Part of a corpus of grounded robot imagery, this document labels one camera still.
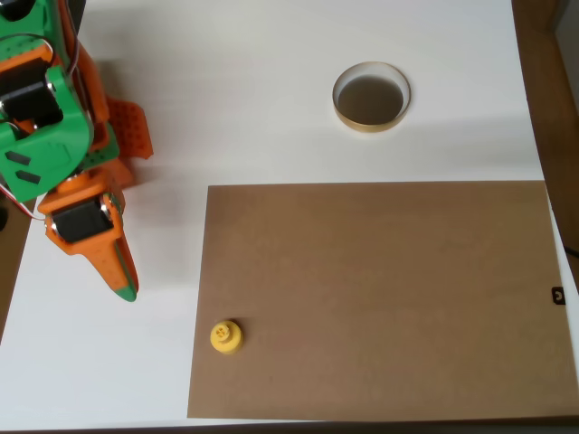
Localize small yellow plastic piece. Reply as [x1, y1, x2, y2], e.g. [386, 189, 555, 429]
[210, 318, 244, 357]

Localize orange robot base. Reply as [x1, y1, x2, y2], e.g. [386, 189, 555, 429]
[85, 96, 156, 189]

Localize round shallow metal dish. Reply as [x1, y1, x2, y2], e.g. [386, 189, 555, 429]
[331, 61, 413, 135]

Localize brown cardboard board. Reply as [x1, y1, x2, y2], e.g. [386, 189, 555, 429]
[186, 179, 579, 420]

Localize white red servo cable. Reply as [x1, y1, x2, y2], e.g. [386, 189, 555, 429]
[0, 183, 49, 222]

